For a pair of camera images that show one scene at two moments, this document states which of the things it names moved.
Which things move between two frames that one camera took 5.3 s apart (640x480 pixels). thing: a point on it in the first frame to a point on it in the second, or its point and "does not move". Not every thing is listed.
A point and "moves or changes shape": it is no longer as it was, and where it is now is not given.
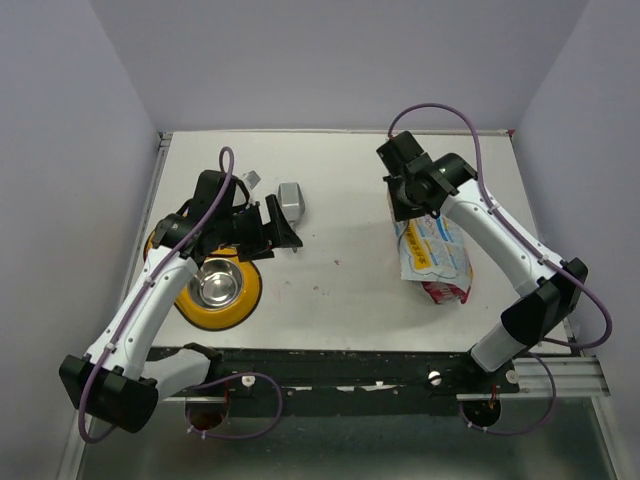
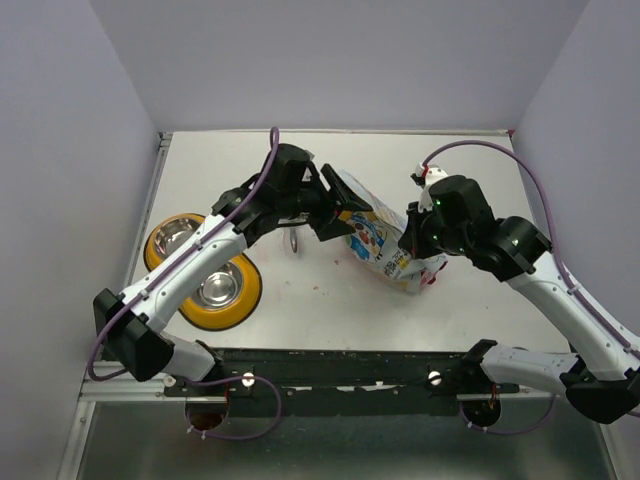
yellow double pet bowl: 223,291 does not move
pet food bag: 432,251 moves or changes shape
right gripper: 400,212 to 417,211
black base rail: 297,383 does not move
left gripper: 279,235 to 342,191
